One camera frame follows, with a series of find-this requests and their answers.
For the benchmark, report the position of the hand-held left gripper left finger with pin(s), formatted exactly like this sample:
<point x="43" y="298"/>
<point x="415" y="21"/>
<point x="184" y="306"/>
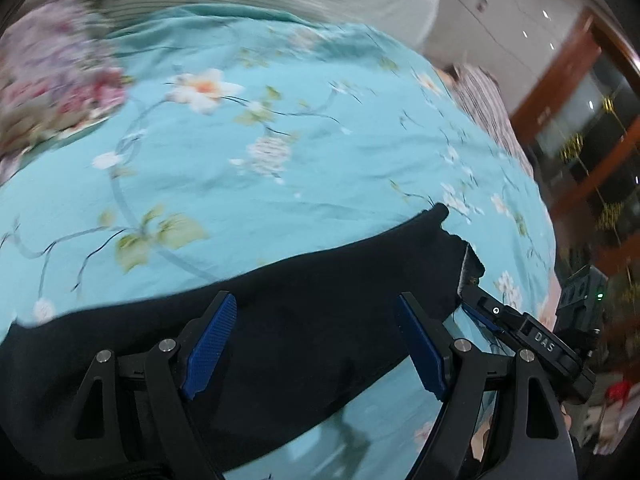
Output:
<point x="210" y="347"/>

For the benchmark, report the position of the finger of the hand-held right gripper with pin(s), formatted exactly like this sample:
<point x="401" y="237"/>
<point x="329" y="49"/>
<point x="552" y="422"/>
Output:
<point x="492" y="309"/>
<point x="482" y="321"/>

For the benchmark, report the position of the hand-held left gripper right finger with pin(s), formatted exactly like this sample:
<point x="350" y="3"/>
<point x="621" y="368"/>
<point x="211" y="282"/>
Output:
<point x="424" y="347"/>

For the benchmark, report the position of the black pants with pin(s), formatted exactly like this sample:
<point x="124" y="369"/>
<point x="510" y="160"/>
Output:
<point x="300" y="320"/>

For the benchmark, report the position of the red object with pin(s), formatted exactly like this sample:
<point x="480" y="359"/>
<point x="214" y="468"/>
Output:
<point x="620" y="390"/>

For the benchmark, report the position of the teal floral bedsheet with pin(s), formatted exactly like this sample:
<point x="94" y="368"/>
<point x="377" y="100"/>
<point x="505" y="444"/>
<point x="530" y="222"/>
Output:
<point x="250" y="195"/>

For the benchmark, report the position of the striped pillow at bed edge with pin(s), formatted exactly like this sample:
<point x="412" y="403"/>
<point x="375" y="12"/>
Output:
<point x="482" y="105"/>

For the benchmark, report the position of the wooden framed glass partition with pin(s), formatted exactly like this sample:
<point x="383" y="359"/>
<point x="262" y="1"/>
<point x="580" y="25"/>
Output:
<point x="585" y="57"/>

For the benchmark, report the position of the pink floral pillow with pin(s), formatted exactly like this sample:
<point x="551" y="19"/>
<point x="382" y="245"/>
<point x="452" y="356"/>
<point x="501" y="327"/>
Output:
<point x="55" y="75"/>

